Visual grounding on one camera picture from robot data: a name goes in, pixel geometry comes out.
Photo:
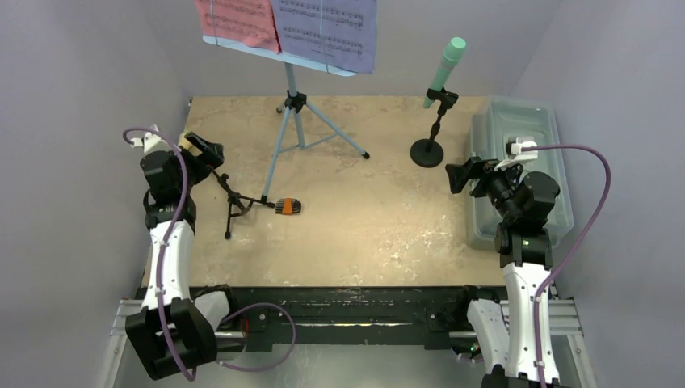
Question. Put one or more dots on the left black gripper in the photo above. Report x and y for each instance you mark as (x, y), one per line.
(210, 153)

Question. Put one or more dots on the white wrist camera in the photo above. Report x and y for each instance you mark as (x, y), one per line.
(150, 141)
(518, 151)

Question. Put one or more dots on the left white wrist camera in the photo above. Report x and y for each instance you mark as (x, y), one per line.
(150, 141)

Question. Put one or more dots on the purple sheet music page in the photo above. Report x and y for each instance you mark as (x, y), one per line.
(339, 34)

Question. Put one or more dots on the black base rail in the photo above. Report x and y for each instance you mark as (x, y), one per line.
(433, 317)

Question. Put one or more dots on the green microphone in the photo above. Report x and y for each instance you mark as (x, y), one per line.
(451, 56)

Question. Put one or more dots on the black tripod mic stand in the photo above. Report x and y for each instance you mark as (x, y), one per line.
(238, 204)

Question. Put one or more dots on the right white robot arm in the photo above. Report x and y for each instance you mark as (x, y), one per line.
(517, 351)

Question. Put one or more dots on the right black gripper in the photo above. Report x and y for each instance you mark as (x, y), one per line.
(478, 177)

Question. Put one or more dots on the blue music stand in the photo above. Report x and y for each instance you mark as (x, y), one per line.
(294, 102)

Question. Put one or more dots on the black round-base mic stand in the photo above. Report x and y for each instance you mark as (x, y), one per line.
(428, 152)

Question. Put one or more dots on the clear plastic storage box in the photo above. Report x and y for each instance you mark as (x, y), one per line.
(498, 120)

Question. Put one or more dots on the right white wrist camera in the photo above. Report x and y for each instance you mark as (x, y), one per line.
(518, 151)

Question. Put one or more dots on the beige microphone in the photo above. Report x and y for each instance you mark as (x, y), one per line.
(184, 143)

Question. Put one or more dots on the orange hex key set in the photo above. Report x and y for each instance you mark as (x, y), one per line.
(288, 206)

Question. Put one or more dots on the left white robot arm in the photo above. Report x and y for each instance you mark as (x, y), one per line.
(172, 333)

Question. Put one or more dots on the red sheet music page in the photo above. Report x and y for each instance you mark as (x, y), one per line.
(249, 22)

